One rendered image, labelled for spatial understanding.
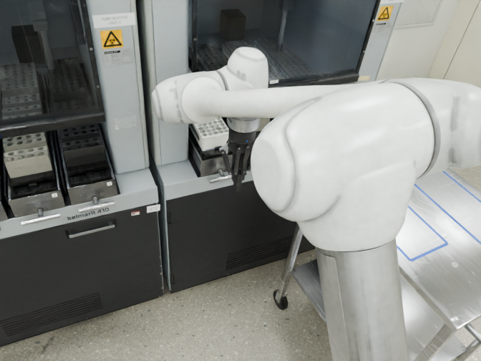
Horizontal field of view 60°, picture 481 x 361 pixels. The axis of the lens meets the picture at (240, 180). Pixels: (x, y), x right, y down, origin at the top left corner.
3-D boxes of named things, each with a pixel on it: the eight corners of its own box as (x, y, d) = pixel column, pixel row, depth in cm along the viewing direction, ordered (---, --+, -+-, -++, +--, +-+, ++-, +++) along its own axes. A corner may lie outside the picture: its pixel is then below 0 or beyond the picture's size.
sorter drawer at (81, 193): (49, 88, 168) (44, 68, 162) (85, 84, 173) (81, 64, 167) (73, 216, 121) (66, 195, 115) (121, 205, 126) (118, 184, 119)
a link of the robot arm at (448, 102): (417, 63, 64) (347, 77, 58) (543, 69, 48) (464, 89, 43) (414, 145, 68) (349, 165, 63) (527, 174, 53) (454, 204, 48)
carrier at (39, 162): (52, 165, 123) (48, 150, 119) (53, 170, 122) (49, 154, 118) (9, 174, 119) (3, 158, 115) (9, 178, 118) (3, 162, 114)
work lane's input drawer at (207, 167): (148, 76, 182) (147, 56, 176) (179, 71, 186) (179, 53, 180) (204, 186, 134) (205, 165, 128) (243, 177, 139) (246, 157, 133)
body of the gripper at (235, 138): (253, 114, 116) (250, 141, 122) (223, 119, 114) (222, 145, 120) (262, 130, 111) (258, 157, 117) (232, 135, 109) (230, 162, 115)
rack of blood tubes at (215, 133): (175, 105, 155) (175, 90, 151) (201, 101, 158) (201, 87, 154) (202, 154, 136) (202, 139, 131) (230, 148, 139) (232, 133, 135)
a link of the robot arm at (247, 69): (252, 92, 114) (208, 102, 109) (258, 37, 103) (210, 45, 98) (272, 113, 107) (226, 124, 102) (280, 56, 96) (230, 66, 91)
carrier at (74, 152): (105, 155, 128) (102, 140, 124) (107, 160, 127) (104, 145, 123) (65, 163, 124) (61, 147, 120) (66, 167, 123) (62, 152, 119)
